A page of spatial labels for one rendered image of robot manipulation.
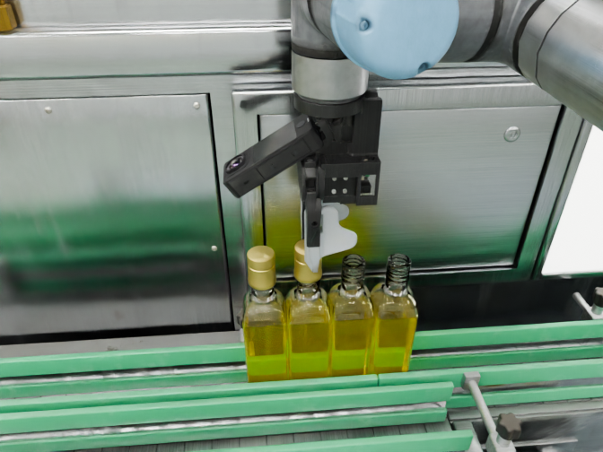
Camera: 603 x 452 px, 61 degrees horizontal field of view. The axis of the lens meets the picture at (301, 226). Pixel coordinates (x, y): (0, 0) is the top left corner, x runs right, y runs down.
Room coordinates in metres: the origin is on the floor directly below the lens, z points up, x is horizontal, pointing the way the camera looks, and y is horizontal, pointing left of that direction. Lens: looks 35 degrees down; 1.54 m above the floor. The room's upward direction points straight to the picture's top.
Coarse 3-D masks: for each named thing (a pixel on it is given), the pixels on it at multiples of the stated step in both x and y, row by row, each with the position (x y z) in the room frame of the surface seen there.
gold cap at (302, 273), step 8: (296, 248) 0.49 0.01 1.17; (296, 256) 0.48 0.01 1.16; (296, 264) 0.48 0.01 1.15; (304, 264) 0.48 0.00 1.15; (320, 264) 0.48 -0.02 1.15; (296, 272) 0.48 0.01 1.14; (304, 272) 0.47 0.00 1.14; (312, 272) 0.48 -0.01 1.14; (320, 272) 0.49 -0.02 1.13; (304, 280) 0.47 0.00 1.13; (312, 280) 0.47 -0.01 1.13
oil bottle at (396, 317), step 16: (384, 304) 0.48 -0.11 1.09; (400, 304) 0.48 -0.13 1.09; (416, 304) 0.48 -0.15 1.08; (384, 320) 0.47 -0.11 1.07; (400, 320) 0.47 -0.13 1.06; (416, 320) 0.47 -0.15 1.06; (384, 336) 0.47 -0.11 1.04; (400, 336) 0.47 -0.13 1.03; (384, 352) 0.47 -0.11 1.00; (400, 352) 0.47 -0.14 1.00; (384, 368) 0.47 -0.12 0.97; (400, 368) 0.47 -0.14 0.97
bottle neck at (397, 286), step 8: (392, 256) 0.50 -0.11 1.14; (400, 256) 0.51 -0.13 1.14; (392, 264) 0.49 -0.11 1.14; (400, 264) 0.51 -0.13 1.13; (408, 264) 0.49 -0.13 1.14; (392, 272) 0.49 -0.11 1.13; (400, 272) 0.48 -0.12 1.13; (408, 272) 0.49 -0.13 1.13; (392, 280) 0.49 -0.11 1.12; (400, 280) 0.48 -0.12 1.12; (384, 288) 0.50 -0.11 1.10; (392, 288) 0.49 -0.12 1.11; (400, 288) 0.48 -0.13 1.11
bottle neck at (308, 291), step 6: (300, 282) 0.48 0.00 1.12; (312, 282) 0.48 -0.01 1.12; (318, 282) 0.48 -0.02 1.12; (300, 288) 0.48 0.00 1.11; (306, 288) 0.48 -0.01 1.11; (312, 288) 0.48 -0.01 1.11; (318, 288) 0.48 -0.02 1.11; (300, 294) 0.48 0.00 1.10; (306, 294) 0.48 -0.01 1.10; (312, 294) 0.48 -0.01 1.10; (318, 294) 0.48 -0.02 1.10
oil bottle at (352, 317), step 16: (336, 288) 0.50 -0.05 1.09; (336, 304) 0.48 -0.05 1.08; (352, 304) 0.48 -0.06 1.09; (368, 304) 0.48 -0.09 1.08; (336, 320) 0.47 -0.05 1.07; (352, 320) 0.47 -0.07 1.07; (368, 320) 0.47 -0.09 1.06; (336, 336) 0.47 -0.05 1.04; (352, 336) 0.47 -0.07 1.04; (368, 336) 0.47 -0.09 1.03; (336, 352) 0.47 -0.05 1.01; (352, 352) 0.47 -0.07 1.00; (368, 352) 0.47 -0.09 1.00; (336, 368) 0.47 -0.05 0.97; (352, 368) 0.47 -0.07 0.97; (368, 368) 0.47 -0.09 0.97
